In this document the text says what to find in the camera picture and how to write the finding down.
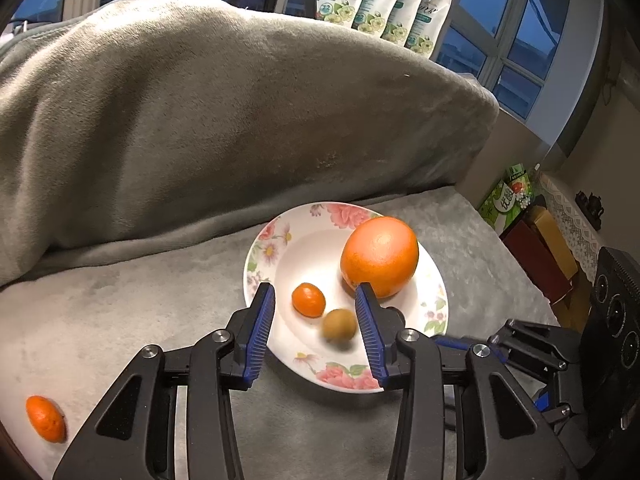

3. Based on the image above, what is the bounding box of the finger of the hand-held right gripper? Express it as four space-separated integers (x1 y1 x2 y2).
432 319 583 378

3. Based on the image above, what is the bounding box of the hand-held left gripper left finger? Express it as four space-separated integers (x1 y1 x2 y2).
52 282 277 480

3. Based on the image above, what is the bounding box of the yellow brown box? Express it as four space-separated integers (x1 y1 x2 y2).
530 207 578 281

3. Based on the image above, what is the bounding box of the mandarin orange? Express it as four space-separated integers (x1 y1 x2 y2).
26 395 67 444
292 283 327 319

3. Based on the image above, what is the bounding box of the dark figurine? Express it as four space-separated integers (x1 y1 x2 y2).
575 191 605 218

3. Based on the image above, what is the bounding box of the white lace cloth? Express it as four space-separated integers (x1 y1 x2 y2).
535 170 606 281

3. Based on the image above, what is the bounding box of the red box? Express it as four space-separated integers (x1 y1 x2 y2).
500 220 573 306

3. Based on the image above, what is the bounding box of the floral white plate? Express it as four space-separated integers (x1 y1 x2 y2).
243 201 448 393

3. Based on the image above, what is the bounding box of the green package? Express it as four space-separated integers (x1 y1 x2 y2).
477 162 536 231

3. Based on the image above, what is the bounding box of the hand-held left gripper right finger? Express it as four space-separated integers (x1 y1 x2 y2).
354 282 583 480

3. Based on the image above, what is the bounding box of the large orange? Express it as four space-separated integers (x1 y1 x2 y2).
340 216 420 300

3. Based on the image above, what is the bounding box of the grey fleece blanket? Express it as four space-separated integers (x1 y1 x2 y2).
0 0 561 480

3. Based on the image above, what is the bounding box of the brown kiwi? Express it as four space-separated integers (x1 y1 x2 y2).
322 308 358 343

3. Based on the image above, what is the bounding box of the large window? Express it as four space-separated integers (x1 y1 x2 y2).
0 0 576 146

